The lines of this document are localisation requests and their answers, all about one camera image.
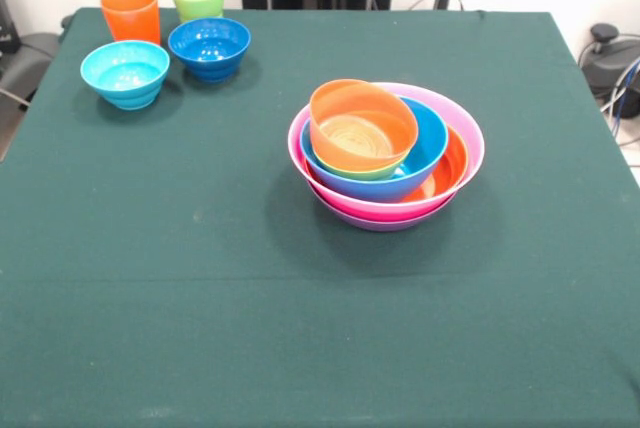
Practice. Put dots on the orange plastic cup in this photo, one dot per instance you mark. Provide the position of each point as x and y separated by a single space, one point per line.
131 15

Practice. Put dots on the dark blue small bowl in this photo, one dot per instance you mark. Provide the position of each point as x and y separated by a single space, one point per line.
207 48

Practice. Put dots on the light blue small bowl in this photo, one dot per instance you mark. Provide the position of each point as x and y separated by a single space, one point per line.
125 78

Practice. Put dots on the orange small bowl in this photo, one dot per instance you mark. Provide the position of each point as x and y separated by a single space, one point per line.
350 103

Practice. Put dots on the green small bowl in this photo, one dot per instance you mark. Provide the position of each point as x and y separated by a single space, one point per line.
370 175

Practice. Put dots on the black floor stand base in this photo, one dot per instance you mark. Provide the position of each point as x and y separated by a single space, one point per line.
610 63
25 63

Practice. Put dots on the blue medium bowl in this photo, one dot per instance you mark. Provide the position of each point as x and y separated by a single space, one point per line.
430 133

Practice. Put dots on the pink large bowl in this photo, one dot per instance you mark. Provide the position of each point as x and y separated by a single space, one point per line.
372 209

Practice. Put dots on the orange medium bowl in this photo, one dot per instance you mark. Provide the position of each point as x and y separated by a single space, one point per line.
447 178

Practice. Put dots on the dark green tablecloth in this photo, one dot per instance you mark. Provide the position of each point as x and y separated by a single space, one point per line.
100 348

